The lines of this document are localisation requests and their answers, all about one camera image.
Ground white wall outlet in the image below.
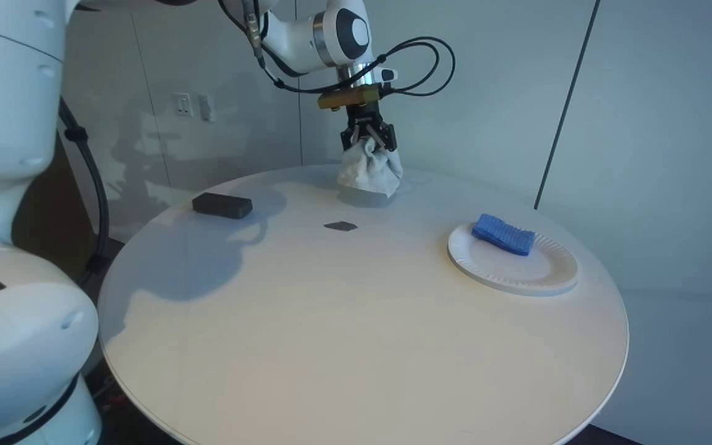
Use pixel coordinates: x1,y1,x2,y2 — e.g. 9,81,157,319
173,89,194,119

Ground white terry towel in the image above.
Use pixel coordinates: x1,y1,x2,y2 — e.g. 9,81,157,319
333,133,406,201

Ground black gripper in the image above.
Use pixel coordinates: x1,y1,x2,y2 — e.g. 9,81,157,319
340,102,399,156

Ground blue sponge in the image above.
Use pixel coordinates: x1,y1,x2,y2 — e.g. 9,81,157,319
470,212,539,260

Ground yellow wrist camera mount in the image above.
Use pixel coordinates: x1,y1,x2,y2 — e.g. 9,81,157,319
317,83,385,110

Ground black rectangular block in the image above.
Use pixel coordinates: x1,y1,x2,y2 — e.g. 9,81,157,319
189,189,254,222

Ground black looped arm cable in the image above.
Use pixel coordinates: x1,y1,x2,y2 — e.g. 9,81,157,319
218,0,460,98

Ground white round plate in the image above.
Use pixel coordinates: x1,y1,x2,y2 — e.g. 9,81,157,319
445,217,580,299

